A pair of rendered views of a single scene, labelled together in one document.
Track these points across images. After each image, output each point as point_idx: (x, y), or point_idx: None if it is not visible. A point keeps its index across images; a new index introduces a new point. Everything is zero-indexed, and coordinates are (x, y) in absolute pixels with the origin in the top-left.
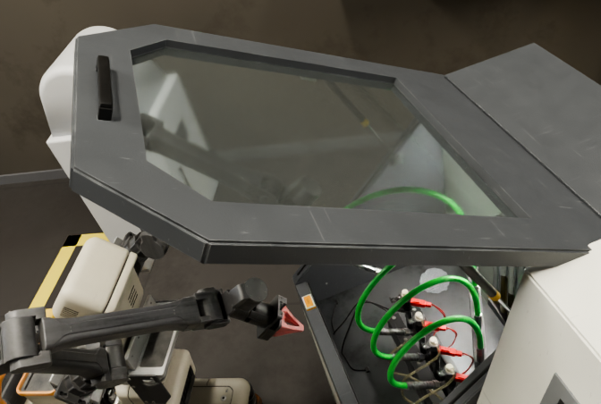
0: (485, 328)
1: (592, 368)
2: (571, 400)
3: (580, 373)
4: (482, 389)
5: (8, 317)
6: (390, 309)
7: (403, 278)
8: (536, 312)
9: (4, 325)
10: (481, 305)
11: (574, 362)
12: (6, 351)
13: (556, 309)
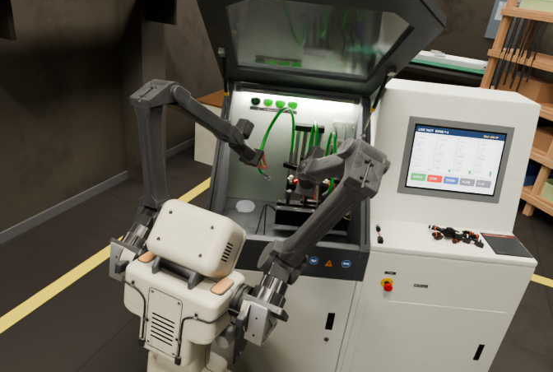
0: None
1: (424, 99)
2: (420, 118)
3: (420, 104)
4: None
5: (355, 141)
6: (334, 151)
7: (230, 216)
8: (394, 99)
9: (363, 143)
10: None
11: (416, 103)
12: (380, 154)
13: (403, 90)
